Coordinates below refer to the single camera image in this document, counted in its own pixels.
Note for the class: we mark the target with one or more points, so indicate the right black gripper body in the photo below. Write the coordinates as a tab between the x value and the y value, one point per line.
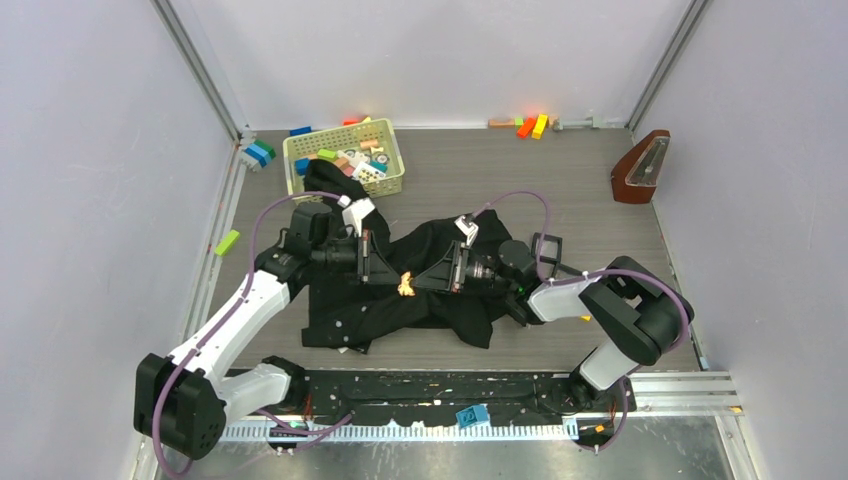
482	273

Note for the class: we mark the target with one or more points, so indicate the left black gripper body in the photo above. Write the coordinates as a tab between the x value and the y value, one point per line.
337	256

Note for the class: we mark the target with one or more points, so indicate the orange maple leaf brooch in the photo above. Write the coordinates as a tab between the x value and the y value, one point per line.
405	287

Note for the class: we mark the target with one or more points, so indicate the black button shirt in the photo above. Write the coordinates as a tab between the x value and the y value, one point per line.
346	312

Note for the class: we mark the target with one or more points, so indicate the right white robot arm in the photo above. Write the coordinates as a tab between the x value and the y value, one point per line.
642	316

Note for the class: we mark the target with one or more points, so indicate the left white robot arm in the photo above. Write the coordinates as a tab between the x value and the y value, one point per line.
186	399

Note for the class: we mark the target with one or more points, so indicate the black square box far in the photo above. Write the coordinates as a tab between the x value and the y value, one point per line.
547	248

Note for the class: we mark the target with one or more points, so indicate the lime green block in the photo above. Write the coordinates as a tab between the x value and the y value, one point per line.
225	245

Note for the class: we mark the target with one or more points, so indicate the toy blocks in basket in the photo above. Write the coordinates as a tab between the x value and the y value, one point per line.
364	161

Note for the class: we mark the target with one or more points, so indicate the stacked blue green bricks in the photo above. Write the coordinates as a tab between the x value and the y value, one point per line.
257	155

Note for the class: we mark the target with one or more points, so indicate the pale green plastic basket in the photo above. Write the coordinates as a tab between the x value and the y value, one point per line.
379	129

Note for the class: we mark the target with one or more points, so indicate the blue block behind basket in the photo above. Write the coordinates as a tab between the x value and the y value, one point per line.
300	131

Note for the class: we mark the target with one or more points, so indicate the blue toy brick front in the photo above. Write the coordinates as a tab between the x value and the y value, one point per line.
471	416

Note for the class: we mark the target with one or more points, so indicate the tan wooden block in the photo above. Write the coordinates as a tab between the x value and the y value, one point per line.
501	123

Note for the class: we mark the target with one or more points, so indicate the brown wooden metronome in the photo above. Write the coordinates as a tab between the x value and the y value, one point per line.
635	177

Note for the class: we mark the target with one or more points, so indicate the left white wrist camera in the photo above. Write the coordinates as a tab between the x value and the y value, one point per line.
354	212

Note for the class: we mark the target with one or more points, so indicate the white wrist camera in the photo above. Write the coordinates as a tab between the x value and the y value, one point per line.
354	212
468	227

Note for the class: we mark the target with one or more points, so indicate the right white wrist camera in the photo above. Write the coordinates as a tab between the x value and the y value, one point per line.
468	227

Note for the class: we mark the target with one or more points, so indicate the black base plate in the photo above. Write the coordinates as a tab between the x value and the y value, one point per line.
434	398

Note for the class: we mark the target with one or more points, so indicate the orange block at wall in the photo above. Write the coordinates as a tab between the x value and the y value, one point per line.
526	127

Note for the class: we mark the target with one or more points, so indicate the yellow block at wall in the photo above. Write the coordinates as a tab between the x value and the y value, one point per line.
540	126

